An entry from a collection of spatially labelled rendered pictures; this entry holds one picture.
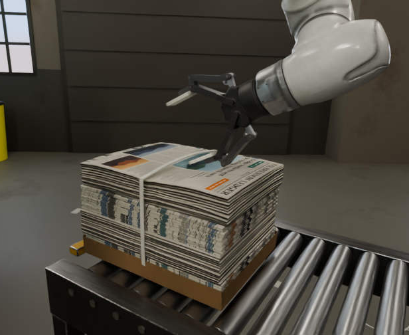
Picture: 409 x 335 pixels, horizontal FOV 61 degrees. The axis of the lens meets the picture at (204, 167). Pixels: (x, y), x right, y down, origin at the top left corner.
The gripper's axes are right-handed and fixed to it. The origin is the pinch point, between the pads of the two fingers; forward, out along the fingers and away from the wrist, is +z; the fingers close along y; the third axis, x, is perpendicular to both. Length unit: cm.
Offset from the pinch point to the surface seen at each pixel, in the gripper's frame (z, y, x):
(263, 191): -11.2, 18.1, 3.2
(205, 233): -5.9, 19.6, -13.7
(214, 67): 170, -96, 353
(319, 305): -15.8, 41.9, -1.0
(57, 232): 202, 21, 83
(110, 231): 18.5, 14.6, -13.9
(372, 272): -22, 46, 19
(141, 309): 9.3, 29.2, -21.1
